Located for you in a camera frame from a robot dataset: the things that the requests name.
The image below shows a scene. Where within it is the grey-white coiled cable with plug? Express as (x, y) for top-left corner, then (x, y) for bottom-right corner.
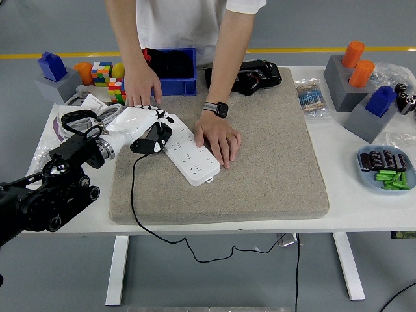
(57, 84), (126, 139)

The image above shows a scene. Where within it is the white table leg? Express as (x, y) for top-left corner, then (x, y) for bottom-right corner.
(331, 232), (367, 300)
(105, 235), (130, 306)

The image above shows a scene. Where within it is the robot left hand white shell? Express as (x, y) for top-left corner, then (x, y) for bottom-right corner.
(105, 104), (176, 155)

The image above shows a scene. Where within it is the person's left hand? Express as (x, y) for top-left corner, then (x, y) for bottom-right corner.
(194, 112), (242, 170)

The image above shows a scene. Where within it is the clear bag of screws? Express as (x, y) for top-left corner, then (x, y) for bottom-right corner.
(27, 142), (58, 172)

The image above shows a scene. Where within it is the black hanging cable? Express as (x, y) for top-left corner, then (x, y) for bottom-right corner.
(294, 233), (302, 312)

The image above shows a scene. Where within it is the small rubik's cube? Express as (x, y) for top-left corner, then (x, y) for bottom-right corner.
(107, 77), (127, 104)

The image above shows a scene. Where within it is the black fabric pouch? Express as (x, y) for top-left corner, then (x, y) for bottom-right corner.
(149, 50), (194, 79)

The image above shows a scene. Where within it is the grey two-hole block holder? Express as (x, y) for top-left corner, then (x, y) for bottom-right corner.
(322, 54), (374, 113)

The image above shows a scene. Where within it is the large rubik's cube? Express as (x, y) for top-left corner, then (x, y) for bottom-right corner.
(90, 60), (113, 88)

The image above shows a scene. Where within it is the clear plastic bag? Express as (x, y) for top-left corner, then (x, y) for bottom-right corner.
(385, 131), (416, 150)
(370, 61), (415, 90)

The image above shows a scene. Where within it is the person's torso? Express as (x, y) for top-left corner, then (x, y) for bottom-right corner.
(135, 0), (267, 66)

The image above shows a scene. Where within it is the orange plastic cylinder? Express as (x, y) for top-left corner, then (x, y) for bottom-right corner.
(348, 59), (375, 88)
(340, 40), (365, 68)
(71, 62), (95, 86)

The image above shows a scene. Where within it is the white switch panel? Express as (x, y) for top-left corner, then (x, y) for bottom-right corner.
(81, 94), (109, 113)

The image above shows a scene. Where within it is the black wristwatch striped band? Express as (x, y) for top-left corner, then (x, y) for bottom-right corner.
(203, 101), (229, 118)

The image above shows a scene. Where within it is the person's right hand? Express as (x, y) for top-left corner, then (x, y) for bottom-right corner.
(123, 64), (163, 108)

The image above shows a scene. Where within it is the blue-grey plate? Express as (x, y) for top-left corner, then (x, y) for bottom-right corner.
(356, 144), (416, 195)

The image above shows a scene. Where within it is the black electrolytic capacitor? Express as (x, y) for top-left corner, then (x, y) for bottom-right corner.
(369, 151), (384, 170)
(358, 153), (372, 172)
(393, 152), (409, 172)
(382, 149), (396, 170)

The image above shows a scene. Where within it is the black electronic device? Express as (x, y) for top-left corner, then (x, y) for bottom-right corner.
(204, 59), (282, 97)

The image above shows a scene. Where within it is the silver bracket under table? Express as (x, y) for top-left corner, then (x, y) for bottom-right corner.
(275, 232), (304, 248)

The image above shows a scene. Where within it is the blue plastic bin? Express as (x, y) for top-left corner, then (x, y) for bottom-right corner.
(142, 47), (198, 97)

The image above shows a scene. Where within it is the grey single-slot block holder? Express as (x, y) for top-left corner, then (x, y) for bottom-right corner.
(34, 67), (82, 105)
(343, 94), (399, 144)

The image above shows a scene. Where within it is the white power strip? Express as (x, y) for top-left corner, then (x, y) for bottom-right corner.
(161, 112), (220, 187)

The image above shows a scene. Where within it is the black floor cable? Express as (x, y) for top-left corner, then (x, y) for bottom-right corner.
(379, 281), (416, 312)

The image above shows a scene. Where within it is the black plug with cord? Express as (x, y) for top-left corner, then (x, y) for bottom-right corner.
(130, 123), (295, 263)

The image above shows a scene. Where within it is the grey-brown mat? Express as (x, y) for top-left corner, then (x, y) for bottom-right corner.
(108, 66), (330, 225)

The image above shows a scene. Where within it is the clear bag of resistors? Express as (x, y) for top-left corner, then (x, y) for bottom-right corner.
(294, 77), (332, 120)

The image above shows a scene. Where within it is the green circuit board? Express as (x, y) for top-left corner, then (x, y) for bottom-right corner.
(389, 229), (416, 240)

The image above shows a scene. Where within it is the blue house-shaped block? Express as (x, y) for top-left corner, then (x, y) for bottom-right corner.
(36, 51), (68, 82)
(363, 86), (397, 118)

